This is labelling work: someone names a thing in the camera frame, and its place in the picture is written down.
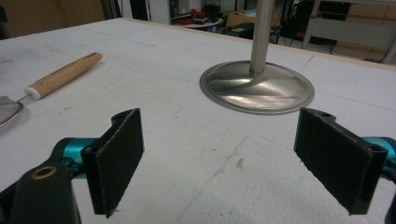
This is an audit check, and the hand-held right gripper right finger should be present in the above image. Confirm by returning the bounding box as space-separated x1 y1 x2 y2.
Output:
293 106 389 216

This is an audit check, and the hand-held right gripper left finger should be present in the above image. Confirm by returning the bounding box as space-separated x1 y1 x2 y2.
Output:
80 107 146 219

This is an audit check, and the wooden handled mesh skimmer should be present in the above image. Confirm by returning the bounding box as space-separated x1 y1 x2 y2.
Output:
0 51 104 129

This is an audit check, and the silver metal stand base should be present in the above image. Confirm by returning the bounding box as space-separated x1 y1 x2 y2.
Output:
199 0 316 116

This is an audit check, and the round white side table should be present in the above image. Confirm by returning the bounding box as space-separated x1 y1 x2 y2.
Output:
180 18 225 31

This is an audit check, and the red tool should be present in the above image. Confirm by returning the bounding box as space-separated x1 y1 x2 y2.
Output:
174 7 210 26

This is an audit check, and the cardboard box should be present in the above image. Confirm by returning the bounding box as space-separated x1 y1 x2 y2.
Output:
224 8 281 30

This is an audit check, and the white table frame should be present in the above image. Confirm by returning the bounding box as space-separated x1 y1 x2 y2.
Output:
301 0 396 65

